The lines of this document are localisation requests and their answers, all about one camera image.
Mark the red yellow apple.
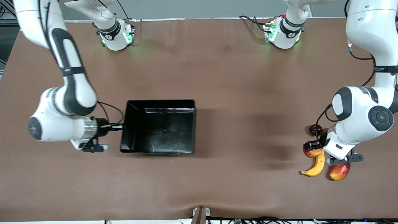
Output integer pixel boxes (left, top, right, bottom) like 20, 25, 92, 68
303, 148, 324, 159

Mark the yellow banana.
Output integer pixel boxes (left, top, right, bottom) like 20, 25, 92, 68
301, 150, 326, 177

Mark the black plastic box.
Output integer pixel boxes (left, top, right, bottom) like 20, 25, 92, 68
120, 99, 197, 155

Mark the dark red plum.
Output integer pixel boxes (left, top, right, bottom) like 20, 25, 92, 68
309, 124, 324, 136

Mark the red yellow mango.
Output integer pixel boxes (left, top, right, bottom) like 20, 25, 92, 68
330, 163, 351, 181

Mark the brown table mat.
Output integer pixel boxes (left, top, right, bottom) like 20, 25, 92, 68
0, 18, 398, 222

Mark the black right arm strap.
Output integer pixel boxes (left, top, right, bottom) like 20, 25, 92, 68
60, 66, 86, 77

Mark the black arm strap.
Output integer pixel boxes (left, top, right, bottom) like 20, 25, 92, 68
372, 65, 398, 75
60, 66, 86, 77

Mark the black left arm strap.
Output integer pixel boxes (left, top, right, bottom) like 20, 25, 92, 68
372, 65, 398, 75

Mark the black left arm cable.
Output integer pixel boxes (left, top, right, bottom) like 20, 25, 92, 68
315, 0, 377, 144

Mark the black base cable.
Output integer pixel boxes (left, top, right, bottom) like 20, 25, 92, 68
117, 0, 130, 21
238, 15, 271, 33

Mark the brown post with grey bracket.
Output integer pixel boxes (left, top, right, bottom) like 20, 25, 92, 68
192, 206, 212, 224

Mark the aluminium frame profile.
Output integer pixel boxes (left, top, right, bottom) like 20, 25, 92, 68
0, 0, 19, 31

